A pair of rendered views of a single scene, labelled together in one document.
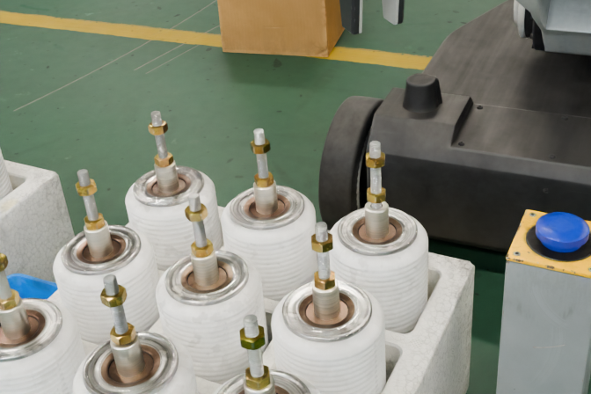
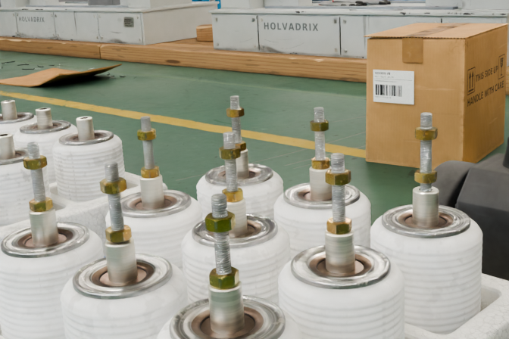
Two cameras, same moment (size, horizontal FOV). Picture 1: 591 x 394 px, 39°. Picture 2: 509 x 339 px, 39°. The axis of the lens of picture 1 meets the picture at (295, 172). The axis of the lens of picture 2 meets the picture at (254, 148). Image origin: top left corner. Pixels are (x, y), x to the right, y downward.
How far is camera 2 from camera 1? 0.27 m
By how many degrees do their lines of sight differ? 23
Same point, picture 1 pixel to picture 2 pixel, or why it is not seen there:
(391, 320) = (429, 321)
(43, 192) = not seen: hidden behind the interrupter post
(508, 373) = not seen: outside the picture
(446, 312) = (494, 325)
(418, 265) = (463, 259)
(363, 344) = (368, 299)
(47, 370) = (54, 276)
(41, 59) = (213, 151)
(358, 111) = (457, 168)
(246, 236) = (291, 213)
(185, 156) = not seen: hidden behind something
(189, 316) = (202, 255)
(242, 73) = (377, 176)
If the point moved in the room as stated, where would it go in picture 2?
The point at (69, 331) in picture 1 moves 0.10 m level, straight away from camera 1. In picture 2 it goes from (89, 249) to (105, 210)
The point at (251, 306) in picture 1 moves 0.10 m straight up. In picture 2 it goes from (269, 261) to (263, 145)
